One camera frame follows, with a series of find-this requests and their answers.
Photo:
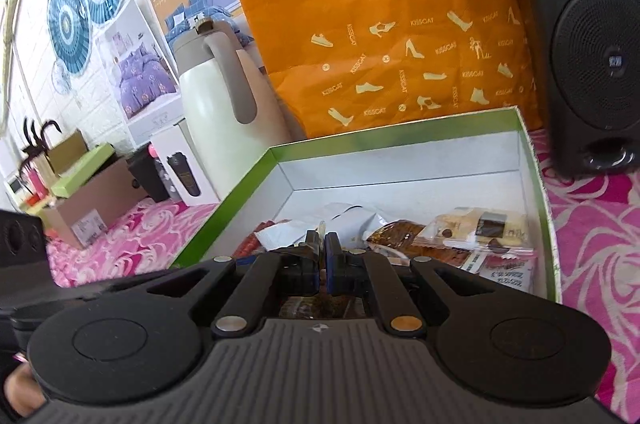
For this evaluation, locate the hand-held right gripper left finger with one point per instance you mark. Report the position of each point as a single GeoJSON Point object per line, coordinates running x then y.
{"type": "Point", "coordinates": [305, 276]}

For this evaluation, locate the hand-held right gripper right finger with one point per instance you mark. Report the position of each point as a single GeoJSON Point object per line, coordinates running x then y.
{"type": "Point", "coordinates": [331, 264]}

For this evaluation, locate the red sausage packet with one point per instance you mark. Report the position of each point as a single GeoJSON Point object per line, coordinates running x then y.
{"type": "Point", "coordinates": [250, 244]}

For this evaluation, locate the brown cake packet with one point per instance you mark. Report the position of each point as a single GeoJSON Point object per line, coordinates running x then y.
{"type": "Point", "coordinates": [400, 234]}

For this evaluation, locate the green cardboard box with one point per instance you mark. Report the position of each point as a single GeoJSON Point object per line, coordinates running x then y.
{"type": "Point", "coordinates": [400, 184]}

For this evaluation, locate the clear biscuit packet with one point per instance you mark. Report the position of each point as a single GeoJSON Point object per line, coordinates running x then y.
{"type": "Point", "coordinates": [465, 224]}

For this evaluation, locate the white device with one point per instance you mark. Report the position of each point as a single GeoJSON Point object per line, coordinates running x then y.
{"type": "Point", "coordinates": [15, 185]}

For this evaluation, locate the pink bottle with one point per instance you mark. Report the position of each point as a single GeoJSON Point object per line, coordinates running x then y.
{"type": "Point", "coordinates": [35, 184]}

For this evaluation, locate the brown cardboard box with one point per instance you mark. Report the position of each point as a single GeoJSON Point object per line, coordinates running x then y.
{"type": "Point", "coordinates": [95, 204]}

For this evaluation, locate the green box lid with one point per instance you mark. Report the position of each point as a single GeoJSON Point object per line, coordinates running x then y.
{"type": "Point", "coordinates": [82, 171]}

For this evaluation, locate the tall brown box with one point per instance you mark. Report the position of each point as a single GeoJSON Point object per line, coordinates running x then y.
{"type": "Point", "coordinates": [67, 151]}

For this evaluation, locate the black tumbler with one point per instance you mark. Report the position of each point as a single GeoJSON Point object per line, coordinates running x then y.
{"type": "Point", "coordinates": [147, 176]}

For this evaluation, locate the pink-capped clear bottle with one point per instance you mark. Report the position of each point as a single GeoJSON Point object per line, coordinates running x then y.
{"type": "Point", "coordinates": [162, 174]}

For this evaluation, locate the white tumbler carton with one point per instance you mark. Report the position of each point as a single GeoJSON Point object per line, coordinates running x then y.
{"type": "Point", "coordinates": [187, 164]}

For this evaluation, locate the white thermos jug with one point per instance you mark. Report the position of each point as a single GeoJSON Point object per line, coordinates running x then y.
{"type": "Point", "coordinates": [210, 119]}

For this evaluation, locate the purple bedding poster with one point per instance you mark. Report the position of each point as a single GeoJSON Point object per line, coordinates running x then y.
{"type": "Point", "coordinates": [140, 74]}

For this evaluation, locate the large blue paper fan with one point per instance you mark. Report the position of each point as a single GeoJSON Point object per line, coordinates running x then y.
{"type": "Point", "coordinates": [67, 24]}

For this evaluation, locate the pink rose blanket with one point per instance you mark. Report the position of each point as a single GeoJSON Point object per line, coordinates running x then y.
{"type": "Point", "coordinates": [590, 254]}

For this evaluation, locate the orange tote bag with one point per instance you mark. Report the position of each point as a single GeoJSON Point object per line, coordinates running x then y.
{"type": "Point", "coordinates": [350, 4]}

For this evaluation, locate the black speaker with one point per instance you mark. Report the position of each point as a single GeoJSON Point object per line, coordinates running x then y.
{"type": "Point", "coordinates": [590, 54]}

